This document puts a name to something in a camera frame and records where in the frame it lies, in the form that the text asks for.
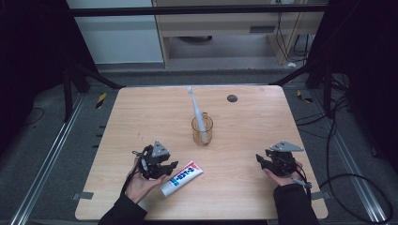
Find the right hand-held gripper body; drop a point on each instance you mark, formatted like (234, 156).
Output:
(281, 159)

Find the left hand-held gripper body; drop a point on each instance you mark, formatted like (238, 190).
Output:
(153, 159)

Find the white toothpaste tube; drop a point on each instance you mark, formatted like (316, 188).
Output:
(180, 179)

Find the clear glass cup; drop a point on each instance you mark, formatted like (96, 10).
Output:
(202, 134)

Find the white electric toothbrush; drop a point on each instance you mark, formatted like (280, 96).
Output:
(197, 109)

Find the person's right hand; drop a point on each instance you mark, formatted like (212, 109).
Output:
(281, 179)

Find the person's left hand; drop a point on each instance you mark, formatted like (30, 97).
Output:
(139, 186)

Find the grey tape strip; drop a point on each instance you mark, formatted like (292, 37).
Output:
(320, 195)
(83, 196)

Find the yellow black floor tape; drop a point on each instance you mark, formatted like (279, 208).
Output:
(100, 100)
(304, 97)

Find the dark round table grommet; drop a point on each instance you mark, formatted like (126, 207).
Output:
(232, 98)

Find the black metal stand leg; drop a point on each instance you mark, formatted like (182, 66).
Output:
(300, 73)
(90, 76)

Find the white cabinet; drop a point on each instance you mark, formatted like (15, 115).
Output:
(119, 37)

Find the dark curtain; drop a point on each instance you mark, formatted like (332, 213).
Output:
(31, 62)
(369, 62)

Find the wooden desk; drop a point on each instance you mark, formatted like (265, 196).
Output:
(219, 28)

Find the aluminium floor rail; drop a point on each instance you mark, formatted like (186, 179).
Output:
(47, 159)
(350, 162)

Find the black horizontal frame bar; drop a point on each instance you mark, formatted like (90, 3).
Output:
(187, 10)

